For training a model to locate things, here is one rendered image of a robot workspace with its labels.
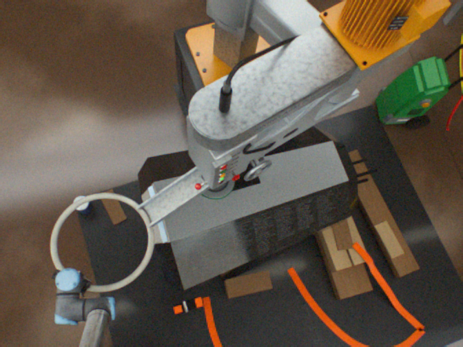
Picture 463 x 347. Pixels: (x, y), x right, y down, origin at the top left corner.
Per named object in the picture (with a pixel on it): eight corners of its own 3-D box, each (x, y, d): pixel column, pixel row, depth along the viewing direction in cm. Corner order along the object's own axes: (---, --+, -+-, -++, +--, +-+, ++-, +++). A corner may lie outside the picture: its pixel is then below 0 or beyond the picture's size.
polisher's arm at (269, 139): (326, 80, 235) (359, 22, 189) (352, 114, 230) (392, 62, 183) (210, 147, 219) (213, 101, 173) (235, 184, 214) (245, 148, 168)
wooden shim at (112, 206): (99, 195, 315) (98, 195, 314) (112, 188, 317) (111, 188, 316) (114, 225, 309) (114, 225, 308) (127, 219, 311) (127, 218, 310)
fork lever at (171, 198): (247, 127, 223) (245, 124, 218) (267, 157, 219) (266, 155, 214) (136, 202, 226) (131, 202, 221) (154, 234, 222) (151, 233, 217)
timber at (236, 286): (227, 299, 299) (229, 298, 287) (224, 281, 302) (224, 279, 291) (270, 289, 303) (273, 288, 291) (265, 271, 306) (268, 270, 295)
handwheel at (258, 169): (258, 153, 213) (263, 142, 199) (270, 170, 211) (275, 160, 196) (233, 169, 210) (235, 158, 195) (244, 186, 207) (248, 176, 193)
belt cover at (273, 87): (366, 13, 192) (382, -15, 176) (403, 56, 187) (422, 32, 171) (176, 117, 171) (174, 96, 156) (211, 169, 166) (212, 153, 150)
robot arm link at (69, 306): (80, 324, 174) (83, 291, 178) (50, 326, 172) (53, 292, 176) (85, 324, 183) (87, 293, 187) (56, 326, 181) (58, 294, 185)
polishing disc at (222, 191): (212, 206, 233) (212, 205, 232) (187, 176, 237) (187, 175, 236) (242, 182, 238) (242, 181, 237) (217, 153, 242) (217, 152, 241)
